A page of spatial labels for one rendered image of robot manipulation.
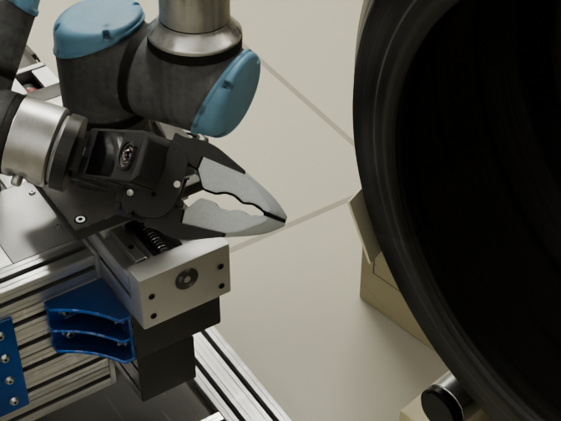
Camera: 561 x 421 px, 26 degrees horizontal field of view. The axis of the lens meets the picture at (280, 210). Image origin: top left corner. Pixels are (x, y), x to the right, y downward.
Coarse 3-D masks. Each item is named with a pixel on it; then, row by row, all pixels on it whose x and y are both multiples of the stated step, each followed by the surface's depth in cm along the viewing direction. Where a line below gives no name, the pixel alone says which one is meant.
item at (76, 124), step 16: (64, 128) 107; (80, 128) 108; (64, 144) 107; (80, 144) 109; (176, 144) 108; (64, 160) 107; (80, 160) 109; (176, 160) 108; (64, 176) 108; (80, 176) 112; (176, 176) 108; (128, 192) 107; (144, 192) 107; (160, 192) 107; (176, 192) 108; (128, 208) 107; (144, 208) 107; (160, 208) 107; (176, 208) 114
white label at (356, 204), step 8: (360, 192) 105; (352, 200) 104; (360, 200) 105; (352, 208) 104; (360, 208) 105; (352, 216) 104; (360, 216) 105; (368, 216) 106; (360, 224) 105; (368, 224) 106; (360, 232) 104; (368, 232) 106; (368, 240) 105; (376, 240) 107; (368, 248) 105; (376, 248) 106; (368, 256) 105; (376, 256) 106
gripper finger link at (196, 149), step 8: (176, 136) 108; (184, 144) 108; (192, 144) 109; (200, 144) 109; (208, 144) 109; (192, 152) 108; (200, 152) 109; (208, 152) 109; (216, 152) 109; (192, 160) 108; (200, 160) 109; (216, 160) 109; (224, 160) 109; (232, 160) 109; (232, 168) 109; (240, 168) 109
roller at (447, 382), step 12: (432, 384) 110; (444, 384) 109; (456, 384) 109; (432, 396) 109; (444, 396) 108; (456, 396) 108; (468, 396) 109; (432, 408) 110; (444, 408) 108; (456, 408) 108; (468, 408) 109; (480, 408) 111; (432, 420) 111; (444, 420) 109; (456, 420) 108
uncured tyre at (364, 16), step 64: (384, 0) 89; (448, 0) 83; (512, 0) 111; (384, 64) 91; (448, 64) 108; (512, 64) 115; (384, 128) 95; (448, 128) 111; (512, 128) 116; (384, 192) 99; (448, 192) 111; (512, 192) 116; (384, 256) 104; (448, 256) 111; (512, 256) 114; (448, 320) 100; (512, 320) 112; (512, 384) 100
